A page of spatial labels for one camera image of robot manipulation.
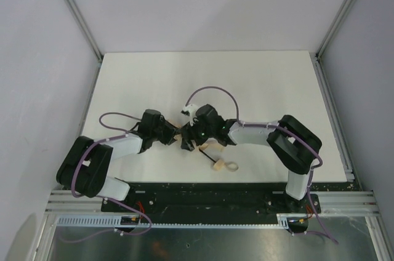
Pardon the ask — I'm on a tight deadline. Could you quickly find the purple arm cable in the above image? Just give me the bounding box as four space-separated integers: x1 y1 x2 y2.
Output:
186 87 339 245
58 112 142 243

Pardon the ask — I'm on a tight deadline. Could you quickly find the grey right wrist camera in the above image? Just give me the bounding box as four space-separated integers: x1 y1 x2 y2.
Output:
181 104 199 126

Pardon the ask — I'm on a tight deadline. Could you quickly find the grey slotted cable duct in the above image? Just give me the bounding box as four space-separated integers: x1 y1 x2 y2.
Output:
57 214 307 229

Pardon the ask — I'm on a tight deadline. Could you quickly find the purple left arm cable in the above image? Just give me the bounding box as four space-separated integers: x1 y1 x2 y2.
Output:
58 112 142 243

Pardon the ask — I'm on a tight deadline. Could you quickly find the beige and black folding umbrella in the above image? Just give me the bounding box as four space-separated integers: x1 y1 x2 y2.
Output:
169 120 239 172

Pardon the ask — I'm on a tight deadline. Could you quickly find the aluminium extrusion bracket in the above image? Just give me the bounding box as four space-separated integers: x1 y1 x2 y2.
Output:
315 191 379 217

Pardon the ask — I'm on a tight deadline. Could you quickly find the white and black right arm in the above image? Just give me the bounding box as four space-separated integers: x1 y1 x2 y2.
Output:
180 104 323 202

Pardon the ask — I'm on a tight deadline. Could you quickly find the left aluminium frame post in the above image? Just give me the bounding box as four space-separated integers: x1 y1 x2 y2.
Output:
64 0 103 63

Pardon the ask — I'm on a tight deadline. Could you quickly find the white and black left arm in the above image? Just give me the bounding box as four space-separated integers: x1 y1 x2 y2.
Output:
56 109 180 201

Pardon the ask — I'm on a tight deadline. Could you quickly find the aluminium frame post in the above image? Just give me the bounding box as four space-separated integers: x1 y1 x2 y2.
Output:
315 0 356 58
64 0 103 63

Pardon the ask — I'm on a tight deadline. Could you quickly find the right aluminium frame post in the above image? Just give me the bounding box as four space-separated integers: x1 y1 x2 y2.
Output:
315 0 356 58

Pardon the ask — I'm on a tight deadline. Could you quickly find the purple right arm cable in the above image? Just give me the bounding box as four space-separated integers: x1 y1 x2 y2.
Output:
186 87 339 245

